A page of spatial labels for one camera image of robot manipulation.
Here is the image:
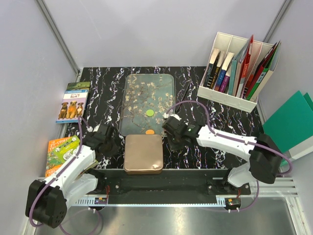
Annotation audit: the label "green round cookie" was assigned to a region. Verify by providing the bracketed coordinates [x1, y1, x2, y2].
[146, 109, 154, 117]

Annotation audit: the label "dark red green folders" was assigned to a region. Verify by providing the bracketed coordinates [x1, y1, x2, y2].
[243, 41, 282, 102]

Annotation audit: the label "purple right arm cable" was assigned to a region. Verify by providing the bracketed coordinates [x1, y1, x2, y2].
[163, 100, 293, 212]

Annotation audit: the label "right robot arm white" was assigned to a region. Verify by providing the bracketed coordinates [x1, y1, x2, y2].
[162, 114, 282, 194]

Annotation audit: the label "green orange storey book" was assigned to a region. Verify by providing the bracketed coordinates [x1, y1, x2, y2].
[45, 135, 98, 179]

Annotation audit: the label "teal folder in organizer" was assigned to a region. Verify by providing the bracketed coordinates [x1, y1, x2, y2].
[228, 42, 248, 95]

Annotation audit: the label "green folder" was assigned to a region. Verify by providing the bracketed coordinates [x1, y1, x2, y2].
[263, 91, 313, 160]

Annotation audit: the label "dog picture book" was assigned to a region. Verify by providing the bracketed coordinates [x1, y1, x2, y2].
[56, 82, 90, 123]

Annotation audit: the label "black paperback book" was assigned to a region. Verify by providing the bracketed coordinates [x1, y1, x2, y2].
[203, 48, 225, 89]

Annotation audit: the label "floral blue serving tray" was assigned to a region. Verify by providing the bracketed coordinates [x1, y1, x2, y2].
[119, 74, 176, 137]

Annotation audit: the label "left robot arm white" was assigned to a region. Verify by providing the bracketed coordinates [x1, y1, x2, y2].
[25, 124, 119, 228]

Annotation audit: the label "blue purple book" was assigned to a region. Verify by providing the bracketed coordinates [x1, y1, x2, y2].
[214, 52, 234, 91]

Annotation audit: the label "red folder in organizer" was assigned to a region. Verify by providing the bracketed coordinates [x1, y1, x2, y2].
[236, 34, 254, 98]

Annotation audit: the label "orange cookie at tray edge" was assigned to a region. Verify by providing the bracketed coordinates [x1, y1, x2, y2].
[145, 130, 155, 135]

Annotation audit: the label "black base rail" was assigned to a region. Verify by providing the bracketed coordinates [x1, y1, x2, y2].
[100, 169, 251, 206]

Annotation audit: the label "metal cookie tin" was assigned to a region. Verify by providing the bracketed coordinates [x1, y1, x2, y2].
[124, 169, 162, 175]

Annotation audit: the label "white file organizer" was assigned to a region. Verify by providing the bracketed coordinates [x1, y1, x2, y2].
[197, 32, 282, 113]

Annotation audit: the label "cookie tin lid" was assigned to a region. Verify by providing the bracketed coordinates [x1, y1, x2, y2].
[124, 135, 163, 170]

